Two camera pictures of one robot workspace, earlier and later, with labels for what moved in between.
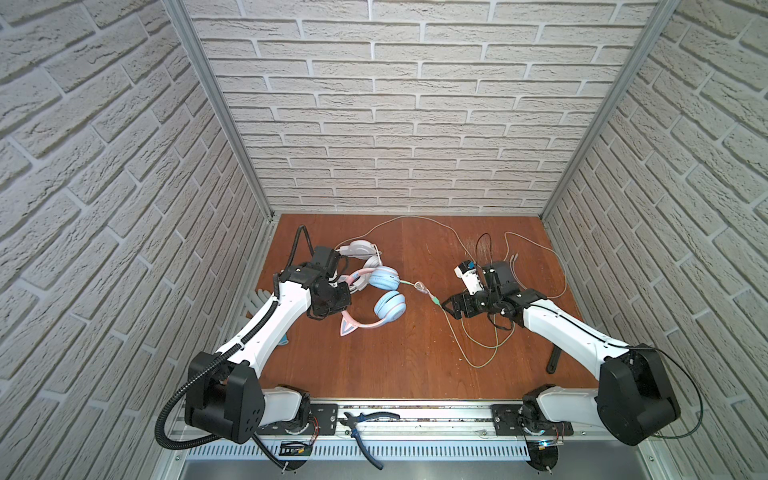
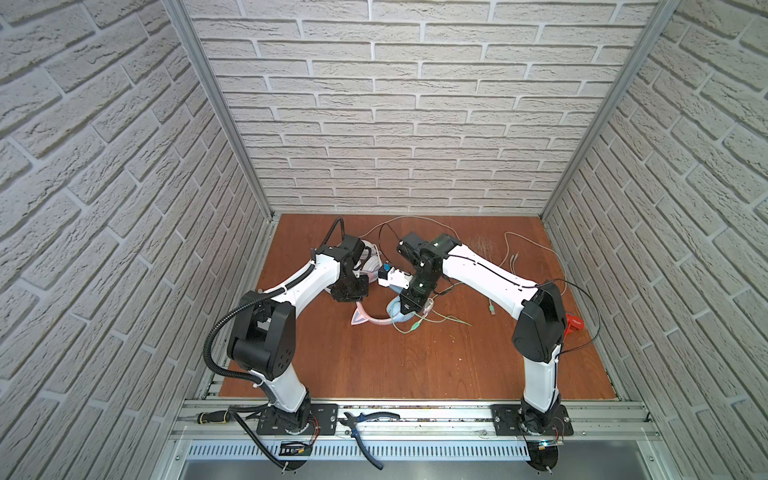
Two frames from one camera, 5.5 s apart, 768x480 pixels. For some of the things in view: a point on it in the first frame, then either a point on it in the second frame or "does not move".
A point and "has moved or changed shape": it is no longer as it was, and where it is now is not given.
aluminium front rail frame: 403,432 does not move
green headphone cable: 436,301 → 492,310
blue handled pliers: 353,421 does not move
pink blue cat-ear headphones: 389,306 has moved or changed shape
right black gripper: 455,312 → 416,302
